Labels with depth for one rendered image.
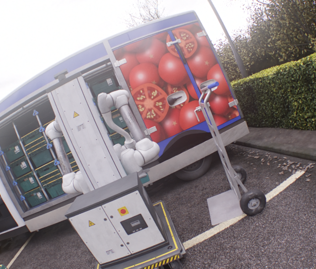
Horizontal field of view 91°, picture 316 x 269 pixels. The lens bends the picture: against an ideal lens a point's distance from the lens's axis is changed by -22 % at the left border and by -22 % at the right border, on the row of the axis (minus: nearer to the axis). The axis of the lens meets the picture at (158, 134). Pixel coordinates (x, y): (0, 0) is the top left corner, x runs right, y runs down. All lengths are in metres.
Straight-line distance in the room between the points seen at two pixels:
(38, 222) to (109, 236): 2.18
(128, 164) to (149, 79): 1.42
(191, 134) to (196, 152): 0.27
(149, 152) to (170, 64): 1.49
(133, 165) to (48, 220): 2.02
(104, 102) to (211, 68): 1.79
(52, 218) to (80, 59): 2.42
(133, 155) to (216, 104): 1.68
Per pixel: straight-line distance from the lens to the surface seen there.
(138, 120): 2.73
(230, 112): 3.12
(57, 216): 3.28
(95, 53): 2.95
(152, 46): 2.95
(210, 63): 3.10
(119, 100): 1.91
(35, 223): 3.54
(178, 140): 2.82
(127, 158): 1.76
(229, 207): 2.18
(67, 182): 2.01
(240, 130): 3.22
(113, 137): 2.62
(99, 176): 1.72
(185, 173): 3.06
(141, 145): 1.84
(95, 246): 1.51
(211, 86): 1.56
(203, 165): 3.14
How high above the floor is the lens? 1.21
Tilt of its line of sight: 6 degrees down
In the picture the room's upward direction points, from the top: 24 degrees counter-clockwise
